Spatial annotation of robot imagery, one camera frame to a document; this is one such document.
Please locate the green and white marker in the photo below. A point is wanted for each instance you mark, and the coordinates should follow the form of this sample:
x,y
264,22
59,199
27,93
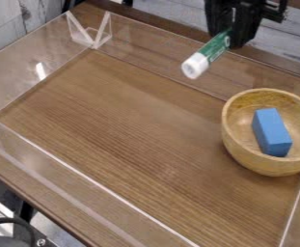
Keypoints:
x,y
199,61

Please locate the brown wooden bowl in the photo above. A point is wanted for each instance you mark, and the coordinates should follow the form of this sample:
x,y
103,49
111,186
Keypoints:
x,y
238,135

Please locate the blue rectangular block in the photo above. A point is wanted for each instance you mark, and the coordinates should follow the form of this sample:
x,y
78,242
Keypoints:
x,y
270,131

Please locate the black metal table frame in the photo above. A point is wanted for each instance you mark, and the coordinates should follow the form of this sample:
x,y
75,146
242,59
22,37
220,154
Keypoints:
x,y
18,233

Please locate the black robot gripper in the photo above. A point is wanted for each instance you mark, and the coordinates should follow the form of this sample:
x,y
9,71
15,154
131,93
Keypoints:
x,y
242,15

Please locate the clear acrylic corner bracket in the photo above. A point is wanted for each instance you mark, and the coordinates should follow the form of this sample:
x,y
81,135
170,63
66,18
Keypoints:
x,y
90,37

